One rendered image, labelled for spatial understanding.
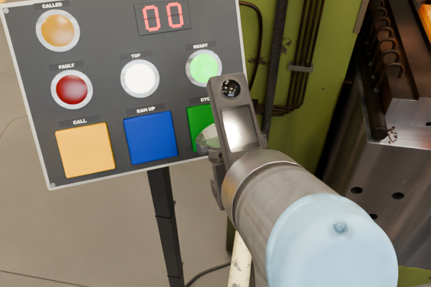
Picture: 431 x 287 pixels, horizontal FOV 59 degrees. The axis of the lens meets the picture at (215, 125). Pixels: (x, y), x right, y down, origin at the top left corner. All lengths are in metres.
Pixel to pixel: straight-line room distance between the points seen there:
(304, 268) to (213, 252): 1.36
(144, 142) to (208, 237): 1.08
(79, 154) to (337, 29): 0.56
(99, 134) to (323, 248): 0.42
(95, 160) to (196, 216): 1.13
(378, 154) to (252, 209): 0.52
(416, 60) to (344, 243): 0.66
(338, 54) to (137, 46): 0.47
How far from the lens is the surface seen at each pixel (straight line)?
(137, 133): 0.61
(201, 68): 0.60
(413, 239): 1.07
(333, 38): 0.86
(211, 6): 0.61
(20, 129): 2.29
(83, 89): 0.60
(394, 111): 0.81
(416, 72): 0.86
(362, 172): 0.85
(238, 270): 0.89
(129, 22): 0.59
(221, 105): 0.44
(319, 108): 0.98
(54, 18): 0.60
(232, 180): 0.37
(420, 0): 1.15
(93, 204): 1.82
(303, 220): 0.28
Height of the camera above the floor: 1.45
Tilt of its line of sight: 45 degrees down
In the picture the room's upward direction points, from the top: straight up
